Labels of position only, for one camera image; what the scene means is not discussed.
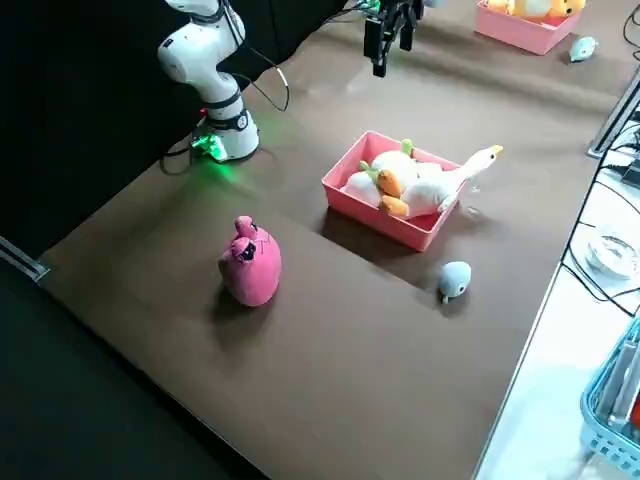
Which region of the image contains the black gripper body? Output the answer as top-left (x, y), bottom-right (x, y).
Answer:
top-left (377, 0), bottom-right (424, 22)

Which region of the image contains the white goose plush doll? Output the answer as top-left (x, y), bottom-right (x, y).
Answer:
top-left (377, 144), bottom-right (505, 220)

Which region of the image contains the yellow bear plush doll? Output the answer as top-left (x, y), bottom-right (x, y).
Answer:
top-left (514, 0), bottom-right (586, 20)

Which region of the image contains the pink plastic box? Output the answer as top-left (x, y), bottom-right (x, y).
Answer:
top-left (321, 130), bottom-right (464, 253)
top-left (473, 0), bottom-right (584, 55)

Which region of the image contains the light blue plush toy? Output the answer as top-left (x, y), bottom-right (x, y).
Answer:
top-left (569, 36), bottom-right (599, 64)
top-left (437, 260), bottom-right (473, 306)

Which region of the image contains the pink plush doll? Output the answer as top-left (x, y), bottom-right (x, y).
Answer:
top-left (218, 215), bottom-right (283, 308)

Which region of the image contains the clear glass bowl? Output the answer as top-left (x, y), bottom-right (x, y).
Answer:
top-left (585, 234), bottom-right (639, 280)

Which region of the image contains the blue plastic basket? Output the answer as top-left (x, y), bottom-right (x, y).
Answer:
top-left (579, 317), bottom-right (640, 476)

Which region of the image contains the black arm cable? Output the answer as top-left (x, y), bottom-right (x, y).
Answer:
top-left (219, 0), bottom-right (291, 112)

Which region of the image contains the aluminium camera mast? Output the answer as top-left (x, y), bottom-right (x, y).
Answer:
top-left (588, 64), bottom-right (640, 160)

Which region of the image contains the aluminium frame rail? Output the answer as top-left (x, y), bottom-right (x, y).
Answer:
top-left (0, 236), bottom-right (51, 284)

